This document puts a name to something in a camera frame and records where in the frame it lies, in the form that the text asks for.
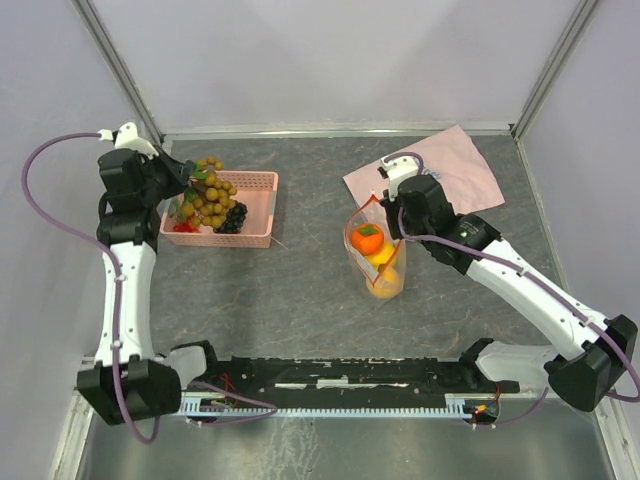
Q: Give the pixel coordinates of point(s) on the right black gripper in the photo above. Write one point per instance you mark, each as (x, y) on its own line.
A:
(391, 206)

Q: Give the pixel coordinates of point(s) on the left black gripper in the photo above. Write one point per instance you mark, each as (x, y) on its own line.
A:
(180, 172)

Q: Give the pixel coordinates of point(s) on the orange persimmon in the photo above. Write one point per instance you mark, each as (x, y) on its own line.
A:
(367, 238)

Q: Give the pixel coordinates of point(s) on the brown longan bunch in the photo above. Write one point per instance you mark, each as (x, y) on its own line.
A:
(208, 195)

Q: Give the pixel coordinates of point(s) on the clear zip top bag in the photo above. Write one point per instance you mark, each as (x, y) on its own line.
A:
(372, 212)

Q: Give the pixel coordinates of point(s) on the yellow peach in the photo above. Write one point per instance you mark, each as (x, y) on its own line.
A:
(388, 285)

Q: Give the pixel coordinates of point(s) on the yellow orange fruit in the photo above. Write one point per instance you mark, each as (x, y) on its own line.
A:
(382, 256)

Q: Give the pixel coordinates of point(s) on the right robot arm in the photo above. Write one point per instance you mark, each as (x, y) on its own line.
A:
(590, 352)

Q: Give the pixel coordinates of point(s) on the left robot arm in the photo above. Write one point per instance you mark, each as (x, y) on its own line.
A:
(127, 381)

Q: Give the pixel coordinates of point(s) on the red cherry tomatoes sprig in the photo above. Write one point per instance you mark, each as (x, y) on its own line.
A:
(186, 223)

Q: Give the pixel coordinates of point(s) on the pink cloth with lettering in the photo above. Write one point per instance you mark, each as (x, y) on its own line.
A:
(453, 160)

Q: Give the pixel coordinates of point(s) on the black grape bunch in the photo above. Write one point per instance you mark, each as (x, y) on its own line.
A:
(235, 219)

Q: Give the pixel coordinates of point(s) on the pink plastic basket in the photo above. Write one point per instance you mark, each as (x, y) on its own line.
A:
(258, 191)

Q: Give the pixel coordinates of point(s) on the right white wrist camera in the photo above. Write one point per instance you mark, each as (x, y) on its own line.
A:
(399, 166)

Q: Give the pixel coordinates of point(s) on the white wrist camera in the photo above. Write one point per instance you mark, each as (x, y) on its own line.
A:
(127, 137)
(399, 166)

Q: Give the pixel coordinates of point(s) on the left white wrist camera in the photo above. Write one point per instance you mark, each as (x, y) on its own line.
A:
(127, 137)

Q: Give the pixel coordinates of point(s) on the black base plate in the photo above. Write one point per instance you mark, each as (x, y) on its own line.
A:
(353, 383)

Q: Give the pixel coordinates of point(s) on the light blue cable duct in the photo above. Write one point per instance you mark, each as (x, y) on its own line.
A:
(204, 408)

